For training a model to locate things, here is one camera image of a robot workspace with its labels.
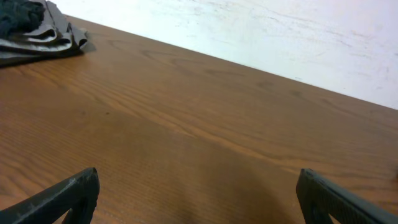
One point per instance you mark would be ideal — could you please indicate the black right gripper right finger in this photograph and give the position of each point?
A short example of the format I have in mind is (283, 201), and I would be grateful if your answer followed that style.
(322, 201)

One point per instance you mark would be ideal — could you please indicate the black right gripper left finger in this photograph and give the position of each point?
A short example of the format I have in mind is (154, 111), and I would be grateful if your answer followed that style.
(75, 197)

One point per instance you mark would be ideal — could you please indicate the folded grey garment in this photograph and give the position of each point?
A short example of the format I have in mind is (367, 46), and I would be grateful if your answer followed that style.
(54, 38)

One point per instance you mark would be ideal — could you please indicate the folded black Nike garment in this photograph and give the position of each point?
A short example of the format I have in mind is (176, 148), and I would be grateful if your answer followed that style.
(20, 16)

